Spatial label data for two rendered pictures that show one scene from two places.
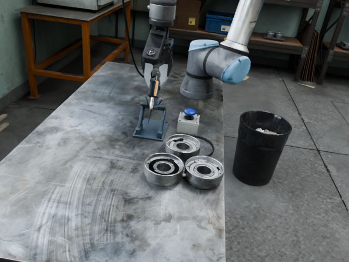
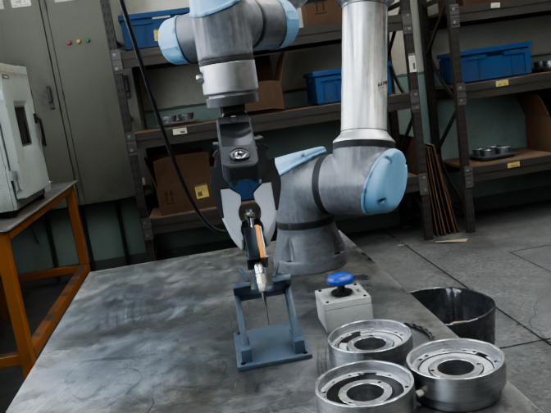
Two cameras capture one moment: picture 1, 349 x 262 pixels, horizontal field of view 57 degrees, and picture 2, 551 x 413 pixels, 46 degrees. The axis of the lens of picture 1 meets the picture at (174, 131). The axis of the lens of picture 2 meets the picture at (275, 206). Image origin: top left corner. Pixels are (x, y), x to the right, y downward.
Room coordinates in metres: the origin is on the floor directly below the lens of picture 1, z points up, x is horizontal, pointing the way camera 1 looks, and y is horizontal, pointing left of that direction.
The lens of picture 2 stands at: (0.08, 0.19, 1.16)
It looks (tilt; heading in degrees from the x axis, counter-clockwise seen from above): 10 degrees down; 350
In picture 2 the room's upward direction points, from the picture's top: 8 degrees counter-clockwise
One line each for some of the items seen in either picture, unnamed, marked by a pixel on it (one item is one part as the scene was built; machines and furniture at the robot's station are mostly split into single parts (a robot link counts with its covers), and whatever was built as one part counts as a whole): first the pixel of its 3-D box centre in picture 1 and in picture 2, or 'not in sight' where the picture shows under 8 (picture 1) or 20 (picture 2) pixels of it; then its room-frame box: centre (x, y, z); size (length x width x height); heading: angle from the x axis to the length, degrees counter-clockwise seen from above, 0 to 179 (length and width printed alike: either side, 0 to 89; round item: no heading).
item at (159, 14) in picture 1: (161, 12); (227, 81); (0.97, 0.08, 1.18); 0.08 x 0.08 x 0.05
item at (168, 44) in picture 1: (160, 39); (238, 139); (0.98, 0.08, 1.10); 0.09 x 0.08 x 0.12; 175
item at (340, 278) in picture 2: (189, 116); (341, 290); (0.98, -0.04, 0.85); 0.04 x 0.04 x 0.05
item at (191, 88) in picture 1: (198, 82); (307, 240); (1.32, -0.08, 0.85); 0.15 x 0.15 x 0.10
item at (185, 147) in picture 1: (182, 148); (371, 350); (0.82, -0.03, 0.82); 0.10 x 0.10 x 0.04
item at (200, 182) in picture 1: (203, 172); (456, 374); (0.71, -0.09, 0.82); 0.10 x 0.10 x 0.04
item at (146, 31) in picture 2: not in sight; (162, 32); (4.45, 0.01, 1.61); 0.52 x 0.38 x 0.22; 89
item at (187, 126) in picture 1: (188, 122); (343, 305); (0.98, -0.05, 0.82); 0.08 x 0.07 x 0.05; 176
